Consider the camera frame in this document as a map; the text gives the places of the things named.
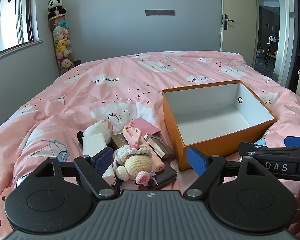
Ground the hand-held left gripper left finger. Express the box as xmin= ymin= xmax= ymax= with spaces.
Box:
xmin=34 ymin=148 xmax=118 ymax=201

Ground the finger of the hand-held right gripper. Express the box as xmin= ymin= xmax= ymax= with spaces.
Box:
xmin=238 ymin=142 xmax=300 ymax=158
xmin=284 ymin=136 xmax=300 ymax=147

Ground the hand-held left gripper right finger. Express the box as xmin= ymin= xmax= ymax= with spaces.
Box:
xmin=184 ymin=146 xmax=264 ymax=198

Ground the white rectangular box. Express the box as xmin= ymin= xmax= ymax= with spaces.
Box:
xmin=82 ymin=133 xmax=115 ymax=185

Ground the gold square box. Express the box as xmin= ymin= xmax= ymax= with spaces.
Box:
xmin=111 ymin=134 xmax=130 ymax=148

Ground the dark grey box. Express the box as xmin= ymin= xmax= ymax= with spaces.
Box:
xmin=120 ymin=160 xmax=177 ymax=190

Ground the white plush toy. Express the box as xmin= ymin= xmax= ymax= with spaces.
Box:
xmin=77 ymin=120 xmax=113 ymax=145

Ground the crochet doll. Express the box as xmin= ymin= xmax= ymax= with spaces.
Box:
xmin=112 ymin=144 xmax=157 ymax=187

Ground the pink selfie stick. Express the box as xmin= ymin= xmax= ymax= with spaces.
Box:
xmin=123 ymin=121 xmax=164 ymax=172

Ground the orange cardboard box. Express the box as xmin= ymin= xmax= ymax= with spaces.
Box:
xmin=162 ymin=79 xmax=278 ymax=172

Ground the brown flat box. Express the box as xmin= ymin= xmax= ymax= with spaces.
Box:
xmin=144 ymin=134 xmax=175 ymax=158

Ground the pink wallet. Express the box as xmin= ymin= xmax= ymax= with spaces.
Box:
xmin=132 ymin=118 xmax=160 ymax=138

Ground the pink printed blanket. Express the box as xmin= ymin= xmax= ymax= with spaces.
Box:
xmin=0 ymin=51 xmax=300 ymax=240

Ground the hallway chair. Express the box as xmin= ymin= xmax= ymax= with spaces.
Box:
xmin=265 ymin=36 xmax=278 ymax=65

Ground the clear tube of plush toys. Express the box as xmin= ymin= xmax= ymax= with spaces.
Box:
xmin=49 ymin=15 xmax=75 ymax=75

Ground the cream door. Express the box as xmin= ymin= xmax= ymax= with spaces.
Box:
xmin=220 ymin=0 xmax=258 ymax=67

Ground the panda plush toy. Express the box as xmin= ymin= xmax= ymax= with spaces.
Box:
xmin=48 ymin=0 xmax=66 ymax=19

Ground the window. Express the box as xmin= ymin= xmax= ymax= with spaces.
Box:
xmin=0 ymin=0 xmax=44 ymax=61

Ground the black door handle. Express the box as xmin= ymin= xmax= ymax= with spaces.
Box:
xmin=222 ymin=14 xmax=234 ymax=30

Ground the grey wall socket strip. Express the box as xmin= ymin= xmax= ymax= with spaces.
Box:
xmin=145 ymin=10 xmax=175 ymax=16

